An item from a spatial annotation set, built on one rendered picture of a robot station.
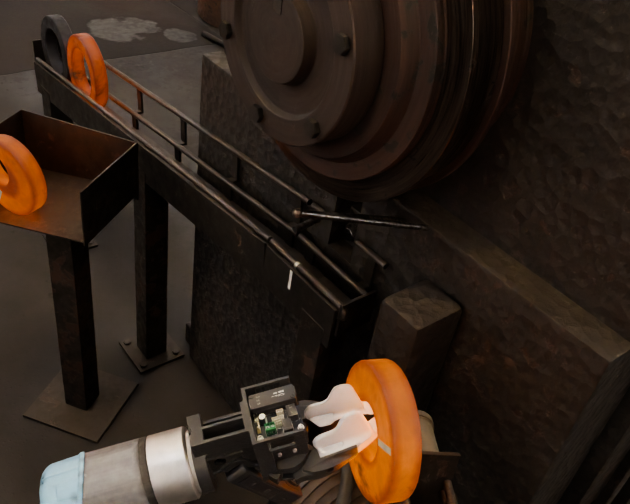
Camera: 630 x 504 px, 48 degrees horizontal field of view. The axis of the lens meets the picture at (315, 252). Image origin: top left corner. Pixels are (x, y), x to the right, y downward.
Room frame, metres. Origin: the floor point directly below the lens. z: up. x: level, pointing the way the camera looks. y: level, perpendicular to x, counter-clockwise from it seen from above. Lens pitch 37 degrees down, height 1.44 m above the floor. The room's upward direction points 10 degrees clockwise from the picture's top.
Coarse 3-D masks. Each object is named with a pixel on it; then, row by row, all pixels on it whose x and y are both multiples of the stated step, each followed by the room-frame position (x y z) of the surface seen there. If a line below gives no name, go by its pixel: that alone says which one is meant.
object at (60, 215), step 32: (0, 128) 1.17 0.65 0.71; (32, 128) 1.23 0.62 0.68; (64, 128) 1.22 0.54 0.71; (0, 160) 1.16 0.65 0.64; (64, 160) 1.22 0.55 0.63; (96, 160) 1.21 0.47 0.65; (128, 160) 1.15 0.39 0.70; (64, 192) 1.15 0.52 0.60; (96, 192) 1.04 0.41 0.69; (128, 192) 1.15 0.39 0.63; (32, 224) 1.03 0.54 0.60; (64, 224) 1.04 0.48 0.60; (96, 224) 1.03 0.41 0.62; (64, 256) 1.08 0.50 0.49; (64, 288) 1.08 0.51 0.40; (64, 320) 1.08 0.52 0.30; (64, 352) 1.08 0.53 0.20; (64, 384) 1.09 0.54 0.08; (96, 384) 1.12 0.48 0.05; (128, 384) 1.18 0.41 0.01; (32, 416) 1.03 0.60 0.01; (64, 416) 1.05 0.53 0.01; (96, 416) 1.06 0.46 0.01
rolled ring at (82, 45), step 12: (72, 36) 1.60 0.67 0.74; (84, 36) 1.58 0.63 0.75; (72, 48) 1.60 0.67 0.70; (84, 48) 1.54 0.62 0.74; (96, 48) 1.55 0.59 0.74; (72, 60) 1.61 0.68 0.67; (96, 60) 1.53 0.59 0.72; (72, 72) 1.61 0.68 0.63; (84, 72) 1.63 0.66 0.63; (96, 72) 1.51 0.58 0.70; (84, 84) 1.61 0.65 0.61; (96, 84) 1.50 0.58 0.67; (96, 96) 1.50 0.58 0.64; (96, 108) 1.53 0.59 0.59
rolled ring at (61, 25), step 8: (48, 16) 1.72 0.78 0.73; (56, 16) 1.72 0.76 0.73; (48, 24) 1.72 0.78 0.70; (56, 24) 1.68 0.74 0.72; (64, 24) 1.69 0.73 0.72; (48, 32) 1.74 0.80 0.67; (56, 32) 1.68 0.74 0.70; (64, 32) 1.67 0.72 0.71; (48, 40) 1.75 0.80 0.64; (56, 40) 1.77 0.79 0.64; (64, 40) 1.66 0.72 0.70; (48, 48) 1.75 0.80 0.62; (56, 48) 1.76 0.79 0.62; (64, 48) 1.64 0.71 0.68; (48, 56) 1.74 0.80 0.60; (56, 56) 1.75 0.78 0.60; (64, 56) 1.65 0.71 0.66; (48, 64) 1.74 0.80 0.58; (56, 64) 1.74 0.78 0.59; (64, 64) 1.65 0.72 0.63; (64, 72) 1.65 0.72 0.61
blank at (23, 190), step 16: (0, 144) 1.06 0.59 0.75; (16, 144) 1.07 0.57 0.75; (16, 160) 1.04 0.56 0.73; (32, 160) 1.06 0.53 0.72; (0, 176) 1.09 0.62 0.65; (16, 176) 1.04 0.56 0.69; (32, 176) 1.04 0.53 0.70; (0, 192) 1.07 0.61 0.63; (16, 192) 1.05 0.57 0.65; (32, 192) 1.03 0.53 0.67; (16, 208) 1.05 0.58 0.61; (32, 208) 1.03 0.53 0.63
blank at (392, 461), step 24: (384, 360) 0.55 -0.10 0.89; (360, 384) 0.54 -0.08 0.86; (384, 384) 0.50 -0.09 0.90; (408, 384) 0.51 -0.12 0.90; (384, 408) 0.48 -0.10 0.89; (408, 408) 0.48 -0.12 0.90; (384, 432) 0.47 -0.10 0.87; (408, 432) 0.46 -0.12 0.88; (360, 456) 0.49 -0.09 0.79; (384, 456) 0.45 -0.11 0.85; (408, 456) 0.45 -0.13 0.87; (360, 480) 0.48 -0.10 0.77; (384, 480) 0.44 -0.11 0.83; (408, 480) 0.44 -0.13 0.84
